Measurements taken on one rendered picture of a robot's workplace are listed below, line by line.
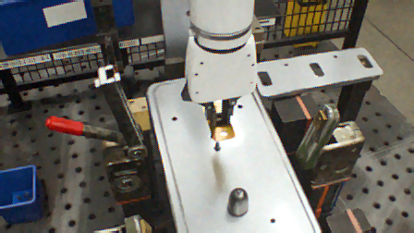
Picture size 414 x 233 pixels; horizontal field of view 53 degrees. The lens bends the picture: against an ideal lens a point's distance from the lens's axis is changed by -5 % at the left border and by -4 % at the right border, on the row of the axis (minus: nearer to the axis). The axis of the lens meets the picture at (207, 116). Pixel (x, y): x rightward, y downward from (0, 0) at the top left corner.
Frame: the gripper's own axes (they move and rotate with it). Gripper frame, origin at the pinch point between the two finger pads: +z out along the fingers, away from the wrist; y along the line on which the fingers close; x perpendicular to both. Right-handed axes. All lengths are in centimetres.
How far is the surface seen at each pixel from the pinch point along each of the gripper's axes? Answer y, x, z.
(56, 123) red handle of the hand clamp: -25.1, -0.7, -4.7
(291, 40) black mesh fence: 40, 55, 34
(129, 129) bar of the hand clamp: -14.6, -1.8, -1.6
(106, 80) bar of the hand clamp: -16.4, -1.4, -11.8
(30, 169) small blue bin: -41, 21, 32
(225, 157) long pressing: 0.8, -2.4, 9.7
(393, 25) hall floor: 161, 145, 110
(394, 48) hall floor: 148, 123, 110
